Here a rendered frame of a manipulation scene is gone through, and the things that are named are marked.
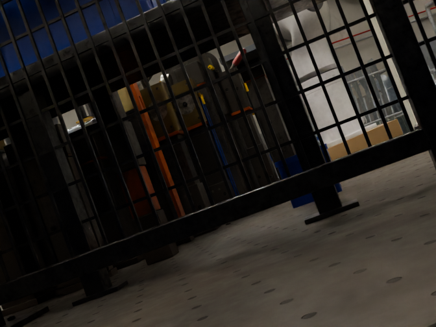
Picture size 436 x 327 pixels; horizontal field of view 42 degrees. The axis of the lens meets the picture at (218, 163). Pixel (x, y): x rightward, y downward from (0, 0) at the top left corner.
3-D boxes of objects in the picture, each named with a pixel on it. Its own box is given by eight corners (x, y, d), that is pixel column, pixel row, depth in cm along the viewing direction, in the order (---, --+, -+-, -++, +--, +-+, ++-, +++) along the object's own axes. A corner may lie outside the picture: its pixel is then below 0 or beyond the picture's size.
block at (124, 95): (174, 245, 125) (117, 89, 127) (189, 240, 124) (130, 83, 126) (170, 248, 122) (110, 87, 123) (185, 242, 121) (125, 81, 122)
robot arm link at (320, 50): (324, 76, 164) (290, 0, 164) (359, 56, 147) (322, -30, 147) (289, 90, 160) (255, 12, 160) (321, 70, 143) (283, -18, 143)
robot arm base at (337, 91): (362, 130, 167) (337, 72, 167) (388, 122, 148) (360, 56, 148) (303, 156, 164) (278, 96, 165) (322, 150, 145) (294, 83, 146)
